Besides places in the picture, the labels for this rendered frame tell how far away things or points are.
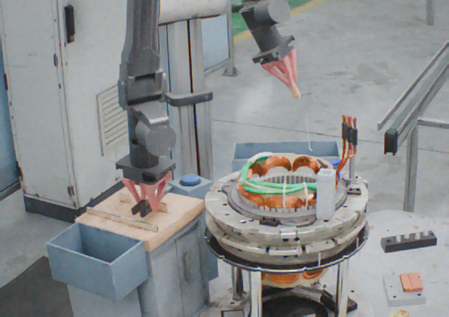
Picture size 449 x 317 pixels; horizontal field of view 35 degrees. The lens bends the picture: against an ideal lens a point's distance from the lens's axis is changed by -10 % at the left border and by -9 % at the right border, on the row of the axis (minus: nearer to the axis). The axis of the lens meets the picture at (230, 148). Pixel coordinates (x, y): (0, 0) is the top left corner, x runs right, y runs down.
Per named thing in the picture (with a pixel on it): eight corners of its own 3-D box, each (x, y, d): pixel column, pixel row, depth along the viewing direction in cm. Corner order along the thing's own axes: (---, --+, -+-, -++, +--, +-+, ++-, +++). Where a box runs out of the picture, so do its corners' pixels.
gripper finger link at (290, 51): (310, 75, 171) (291, 39, 169) (297, 89, 166) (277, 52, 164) (287, 81, 176) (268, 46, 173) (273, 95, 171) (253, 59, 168)
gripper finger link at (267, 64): (312, 73, 172) (293, 38, 169) (298, 87, 167) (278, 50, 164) (289, 79, 176) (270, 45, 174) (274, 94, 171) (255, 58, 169)
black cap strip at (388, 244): (436, 245, 187) (437, 238, 186) (385, 253, 186) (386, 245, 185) (430, 237, 191) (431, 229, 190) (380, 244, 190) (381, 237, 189)
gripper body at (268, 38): (297, 41, 170) (281, 13, 168) (277, 59, 163) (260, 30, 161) (275, 47, 175) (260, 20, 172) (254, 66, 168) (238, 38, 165)
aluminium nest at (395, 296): (425, 303, 162) (426, 294, 161) (388, 306, 162) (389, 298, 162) (417, 277, 173) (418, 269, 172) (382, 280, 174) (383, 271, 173)
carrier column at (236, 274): (240, 304, 165) (237, 224, 157) (231, 302, 166) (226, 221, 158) (245, 299, 167) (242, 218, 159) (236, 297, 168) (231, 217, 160)
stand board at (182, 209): (150, 252, 141) (148, 241, 140) (75, 229, 150) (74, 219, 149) (205, 210, 157) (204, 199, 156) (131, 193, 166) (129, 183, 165)
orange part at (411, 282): (423, 290, 165) (423, 286, 164) (403, 292, 165) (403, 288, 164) (418, 275, 171) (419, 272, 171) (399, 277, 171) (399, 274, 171)
